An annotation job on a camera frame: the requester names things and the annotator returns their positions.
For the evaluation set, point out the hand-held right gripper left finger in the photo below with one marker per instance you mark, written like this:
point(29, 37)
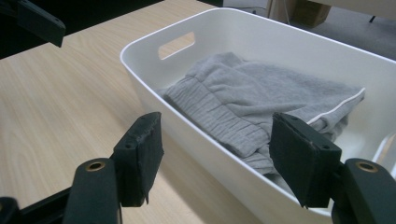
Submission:
point(140, 161)

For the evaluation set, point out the cardboard box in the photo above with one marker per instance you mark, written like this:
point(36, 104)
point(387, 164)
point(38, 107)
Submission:
point(311, 12)

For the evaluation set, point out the grey pants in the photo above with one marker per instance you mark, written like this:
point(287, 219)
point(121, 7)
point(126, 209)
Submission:
point(249, 93)

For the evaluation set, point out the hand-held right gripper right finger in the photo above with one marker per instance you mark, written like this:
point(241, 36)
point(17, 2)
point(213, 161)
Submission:
point(305, 161)

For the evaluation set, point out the white plastic bin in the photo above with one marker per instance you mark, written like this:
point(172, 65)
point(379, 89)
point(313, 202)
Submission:
point(249, 34)

